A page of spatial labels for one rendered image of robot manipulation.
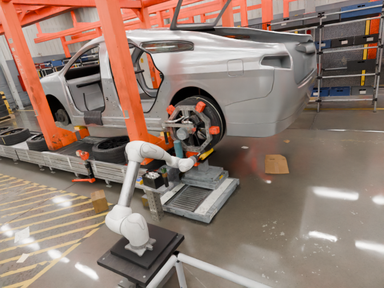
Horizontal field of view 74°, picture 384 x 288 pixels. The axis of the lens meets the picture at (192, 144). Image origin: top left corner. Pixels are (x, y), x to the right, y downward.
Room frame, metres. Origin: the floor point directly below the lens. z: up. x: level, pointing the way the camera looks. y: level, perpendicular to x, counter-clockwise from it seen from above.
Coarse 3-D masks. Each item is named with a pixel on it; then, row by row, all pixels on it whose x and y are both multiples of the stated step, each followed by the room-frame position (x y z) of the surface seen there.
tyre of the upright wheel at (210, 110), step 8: (192, 96) 3.04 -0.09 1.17; (200, 96) 2.97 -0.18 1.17; (184, 104) 2.89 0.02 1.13; (192, 104) 2.82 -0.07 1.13; (208, 104) 2.80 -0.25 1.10; (216, 104) 2.88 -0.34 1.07; (208, 112) 2.71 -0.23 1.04; (216, 112) 2.77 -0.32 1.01; (216, 120) 2.69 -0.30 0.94; (224, 120) 2.82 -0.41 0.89; (224, 128) 2.81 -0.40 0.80; (216, 136) 2.68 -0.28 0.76; (208, 144) 2.75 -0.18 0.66
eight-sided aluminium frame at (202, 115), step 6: (180, 108) 2.82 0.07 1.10; (186, 108) 2.79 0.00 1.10; (192, 108) 2.73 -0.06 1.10; (174, 114) 2.88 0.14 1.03; (198, 114) 2.69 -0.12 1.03; (204, 114) 2.70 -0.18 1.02; (168, 120) 2.94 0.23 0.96; (204, 120) 2.65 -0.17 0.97; (210, 126) 2.67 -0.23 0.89; (174, 132) 2.96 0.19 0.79; (174, 138) 2.91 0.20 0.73; (210, 138) 2.64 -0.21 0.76; (204, 144) 2.68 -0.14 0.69; (186, 150) 2.83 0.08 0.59; (192, 150) 2.78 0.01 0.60; (198, 150) 2.73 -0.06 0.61
